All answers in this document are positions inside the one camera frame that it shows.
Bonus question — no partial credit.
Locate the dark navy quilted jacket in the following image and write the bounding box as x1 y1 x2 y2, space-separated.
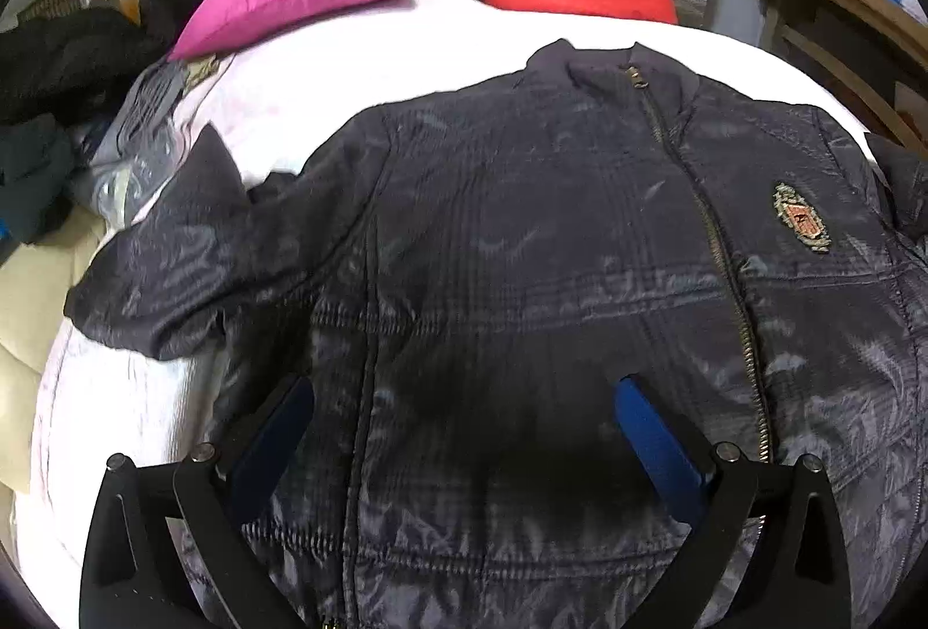
64 42 926 627

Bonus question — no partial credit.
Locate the pile of black clothes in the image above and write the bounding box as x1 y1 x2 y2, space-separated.
2 6 170 125

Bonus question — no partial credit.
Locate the beige sofa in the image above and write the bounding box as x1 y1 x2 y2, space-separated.
0 206 106 492

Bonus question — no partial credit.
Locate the grey folded garment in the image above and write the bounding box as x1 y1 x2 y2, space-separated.
66 56 222 228

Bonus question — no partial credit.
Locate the white fluffy bed blanket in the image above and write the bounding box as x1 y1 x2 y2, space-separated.
14 0 865 627

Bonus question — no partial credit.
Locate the wooden side table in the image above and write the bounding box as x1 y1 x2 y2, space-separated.
760 0 926 155

